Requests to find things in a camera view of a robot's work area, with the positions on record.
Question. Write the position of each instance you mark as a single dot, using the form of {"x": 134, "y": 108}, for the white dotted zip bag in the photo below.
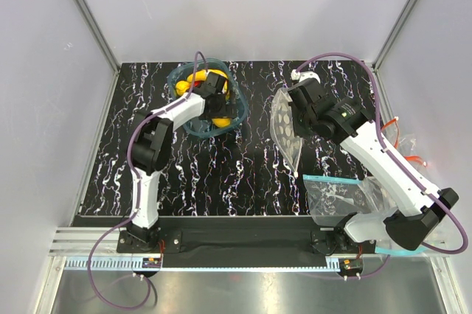
{"x": 282, "y": 130}

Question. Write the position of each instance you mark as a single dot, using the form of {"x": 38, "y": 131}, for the small yellow fruit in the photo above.
{"x": 182, "y": 87}

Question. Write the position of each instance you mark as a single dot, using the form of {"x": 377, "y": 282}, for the yellow banana bunch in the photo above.
{"x": 209, "y": 83}

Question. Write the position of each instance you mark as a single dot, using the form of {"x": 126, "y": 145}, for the teal plastic food container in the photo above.
{"x": 205, "y": 128}

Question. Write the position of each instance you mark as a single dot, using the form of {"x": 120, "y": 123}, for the orange zipper clear bag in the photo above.
{"x": 405, "y": 144}

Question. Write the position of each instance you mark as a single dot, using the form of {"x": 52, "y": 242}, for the pile of clear bags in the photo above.
{"x": 439, "y": 236}

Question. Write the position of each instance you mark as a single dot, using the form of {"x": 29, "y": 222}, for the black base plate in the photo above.
{"x": 272, "y": 238}

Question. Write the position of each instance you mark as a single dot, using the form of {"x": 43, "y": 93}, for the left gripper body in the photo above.
{"x": 221, "y": 110}

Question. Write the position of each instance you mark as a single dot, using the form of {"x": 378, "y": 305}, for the slotted cable duct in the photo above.
{"x": 173, "y": 263}

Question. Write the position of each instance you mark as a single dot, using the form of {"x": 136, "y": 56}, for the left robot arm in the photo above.
{"x": 148, "y": 153}

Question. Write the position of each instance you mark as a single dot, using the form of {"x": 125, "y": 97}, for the teal zipper clear bag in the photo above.
{"x": 332, "y": 198}

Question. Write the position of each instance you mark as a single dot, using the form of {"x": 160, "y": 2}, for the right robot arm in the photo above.
{"x": 420, "y": 205}

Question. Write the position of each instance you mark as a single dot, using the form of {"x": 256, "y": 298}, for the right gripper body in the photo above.
{"x": 303, "y": 122}

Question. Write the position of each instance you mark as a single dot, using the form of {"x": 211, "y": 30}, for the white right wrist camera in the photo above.
{"x": 298, "y": 76}

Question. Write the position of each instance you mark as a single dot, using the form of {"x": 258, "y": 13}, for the yellow lemon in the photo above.
{"x": 222, "y": 122}

